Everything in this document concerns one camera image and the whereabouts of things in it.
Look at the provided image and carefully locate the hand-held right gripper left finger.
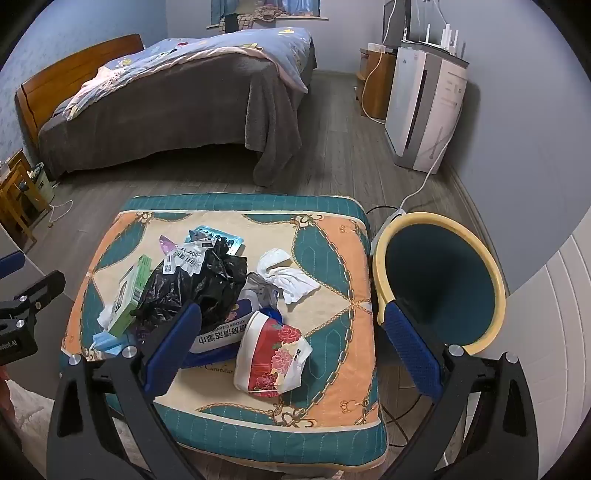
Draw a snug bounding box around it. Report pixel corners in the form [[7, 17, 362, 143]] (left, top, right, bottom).
[[46, 301, 204, 480]]

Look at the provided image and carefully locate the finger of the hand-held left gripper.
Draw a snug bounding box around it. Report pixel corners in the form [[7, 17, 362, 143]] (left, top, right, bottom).
[[0, 251, 25, 280], [13, 270, 66, 319]]

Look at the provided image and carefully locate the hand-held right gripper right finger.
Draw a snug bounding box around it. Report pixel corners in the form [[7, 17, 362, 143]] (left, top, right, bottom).
[[382, 300, 540, 480]]

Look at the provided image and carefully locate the blue white wet wipes packet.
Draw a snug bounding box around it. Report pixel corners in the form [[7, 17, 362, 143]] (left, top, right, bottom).
[[182, 298, 259, 370]]

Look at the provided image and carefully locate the blue face mask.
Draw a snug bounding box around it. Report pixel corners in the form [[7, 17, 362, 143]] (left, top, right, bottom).
[[92, 332, 139, 358]]

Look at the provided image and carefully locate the green box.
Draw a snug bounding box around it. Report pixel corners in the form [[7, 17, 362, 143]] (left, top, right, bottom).
[[107, 255, 153, 337]]

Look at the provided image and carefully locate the black plastic bag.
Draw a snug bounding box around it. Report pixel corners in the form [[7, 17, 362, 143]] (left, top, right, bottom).
[[134, 237, 247, 340]]

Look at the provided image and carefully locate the teal bin with yellow rim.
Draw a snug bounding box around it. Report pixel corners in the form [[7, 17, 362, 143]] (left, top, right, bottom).
[[372, 211, 507, 356]]

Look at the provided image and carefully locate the white labelled bag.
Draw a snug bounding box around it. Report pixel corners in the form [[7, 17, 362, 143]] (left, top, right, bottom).
[[164, 240, 218, 278]]

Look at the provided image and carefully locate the red floral tissue packet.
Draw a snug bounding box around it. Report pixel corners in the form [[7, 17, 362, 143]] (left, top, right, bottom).
[[233, 310, 312, 398]]

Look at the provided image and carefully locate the purple wrapper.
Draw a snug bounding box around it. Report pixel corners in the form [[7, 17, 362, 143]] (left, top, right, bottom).
[[158, 234, 185, 259]]

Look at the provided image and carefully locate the grey cloth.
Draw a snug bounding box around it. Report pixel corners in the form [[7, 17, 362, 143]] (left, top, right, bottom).
[[242, 272, 282, 319]]

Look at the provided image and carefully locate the silver blister pack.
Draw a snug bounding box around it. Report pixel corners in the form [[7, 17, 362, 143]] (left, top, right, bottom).
[[184, 225, 245, 256]]

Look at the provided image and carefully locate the white mask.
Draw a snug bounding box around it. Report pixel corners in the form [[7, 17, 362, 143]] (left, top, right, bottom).
[[256, 248, 293, 280]]

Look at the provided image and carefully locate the wooden bedside table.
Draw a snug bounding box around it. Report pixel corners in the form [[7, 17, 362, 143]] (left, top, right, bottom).
[[0, 150, 51, 245]]

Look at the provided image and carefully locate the white fluffy cloth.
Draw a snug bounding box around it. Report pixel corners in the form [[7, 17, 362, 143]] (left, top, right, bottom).
[[0, 383, 57, 480]]

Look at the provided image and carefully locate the pale green bag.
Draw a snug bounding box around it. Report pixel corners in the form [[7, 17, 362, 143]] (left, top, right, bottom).
[[28, 164, 54, 208]]

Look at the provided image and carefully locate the teal orange printed cushion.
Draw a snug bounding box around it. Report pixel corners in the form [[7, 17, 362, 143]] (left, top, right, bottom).
[[61, 194, 387, 469]]

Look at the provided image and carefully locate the white power strip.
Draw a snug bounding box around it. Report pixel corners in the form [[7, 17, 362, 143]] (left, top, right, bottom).
[[372, 208, 407, 250]]

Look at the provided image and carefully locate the bed with grey blanket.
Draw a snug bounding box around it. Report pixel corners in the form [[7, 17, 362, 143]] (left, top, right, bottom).
[[37, 44, 318, 188]]

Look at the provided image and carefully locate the white air purifier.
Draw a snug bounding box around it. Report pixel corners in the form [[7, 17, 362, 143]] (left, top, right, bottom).
[[384, 41, 470, 174]]

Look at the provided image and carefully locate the wooden cabinet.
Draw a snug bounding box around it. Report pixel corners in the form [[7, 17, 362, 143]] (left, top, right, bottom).
[[355, 46, 398, 123]]

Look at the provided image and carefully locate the blue printed quilt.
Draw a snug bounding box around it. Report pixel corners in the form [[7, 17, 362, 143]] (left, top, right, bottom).
[[62, 26, 314, 121]]

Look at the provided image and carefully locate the white router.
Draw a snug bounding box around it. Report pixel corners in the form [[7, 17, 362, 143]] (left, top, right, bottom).
[[402, 23, 467, 58]]

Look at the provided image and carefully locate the flat screen television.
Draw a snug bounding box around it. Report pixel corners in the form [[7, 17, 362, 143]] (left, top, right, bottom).
[[382, 0, 411, 49]]

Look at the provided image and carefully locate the blue curtain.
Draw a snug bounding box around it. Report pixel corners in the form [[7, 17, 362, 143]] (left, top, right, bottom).
[[210, 0, 321, 24]]

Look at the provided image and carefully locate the plaid cloth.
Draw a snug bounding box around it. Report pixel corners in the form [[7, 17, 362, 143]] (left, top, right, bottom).
[[238, 7, 287, 31]]

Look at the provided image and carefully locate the wooden windowsill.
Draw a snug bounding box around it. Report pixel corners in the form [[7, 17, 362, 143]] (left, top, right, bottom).
[[205, 17, 328, 29]]

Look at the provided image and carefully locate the thin white floor cable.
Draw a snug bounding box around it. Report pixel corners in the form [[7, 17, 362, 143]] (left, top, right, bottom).
[[48, 199, 75, 227]]

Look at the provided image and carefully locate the black cable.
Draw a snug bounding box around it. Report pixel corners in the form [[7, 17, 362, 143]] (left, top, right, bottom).
[[379, 401, 435, 448]]

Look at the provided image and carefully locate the wooden bed frame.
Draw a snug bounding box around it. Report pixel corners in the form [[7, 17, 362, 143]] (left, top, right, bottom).
[[16, 33, 145, 146]]

